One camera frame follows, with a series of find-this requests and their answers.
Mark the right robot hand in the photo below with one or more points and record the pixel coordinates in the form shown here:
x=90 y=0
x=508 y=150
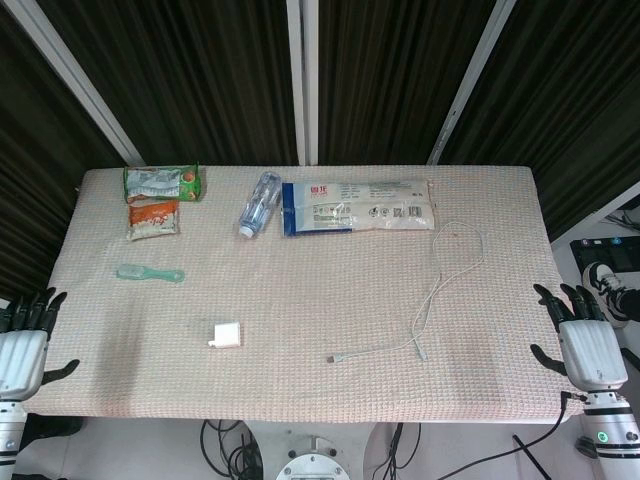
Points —
x=592 y=352

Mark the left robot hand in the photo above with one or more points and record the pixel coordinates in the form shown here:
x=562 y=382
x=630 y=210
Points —
x=22 y=357

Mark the white charger block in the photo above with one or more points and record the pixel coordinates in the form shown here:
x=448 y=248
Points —
x=227 y=335

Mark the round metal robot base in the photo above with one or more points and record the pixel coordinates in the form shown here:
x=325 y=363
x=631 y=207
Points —
x=312 y=467

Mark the black white sneaker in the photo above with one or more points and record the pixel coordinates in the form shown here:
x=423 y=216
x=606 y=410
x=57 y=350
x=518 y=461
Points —
x=602 y=285

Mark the black electronic device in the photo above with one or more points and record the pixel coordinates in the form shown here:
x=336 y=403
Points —
x=600 y=252

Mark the green plastic comb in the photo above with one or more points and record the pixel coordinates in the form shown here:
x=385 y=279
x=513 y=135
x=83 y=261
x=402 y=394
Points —
x=145 y=274

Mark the orange white snack packet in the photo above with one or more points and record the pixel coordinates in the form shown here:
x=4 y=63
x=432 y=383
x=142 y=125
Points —
x=154 y=220

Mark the green snack packet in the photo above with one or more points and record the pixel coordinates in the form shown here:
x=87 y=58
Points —
x=160 y=182

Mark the large white blue food bag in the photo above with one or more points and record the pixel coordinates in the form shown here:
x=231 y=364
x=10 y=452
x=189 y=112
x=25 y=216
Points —
x=360 y=207

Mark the clear plastic water bottle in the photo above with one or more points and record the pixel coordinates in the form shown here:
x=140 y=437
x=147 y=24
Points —
x=260 y=205

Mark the pink waffle tablecloth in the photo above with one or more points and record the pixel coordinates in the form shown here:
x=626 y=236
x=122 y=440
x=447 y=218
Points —
x=310 y=300

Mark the dark curtain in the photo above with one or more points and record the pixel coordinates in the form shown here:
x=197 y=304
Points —
x=200 y=75

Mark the white frame post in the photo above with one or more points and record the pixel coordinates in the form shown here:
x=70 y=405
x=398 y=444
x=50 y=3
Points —
x=75 y=80
x=302 y=80
x=472 y=80

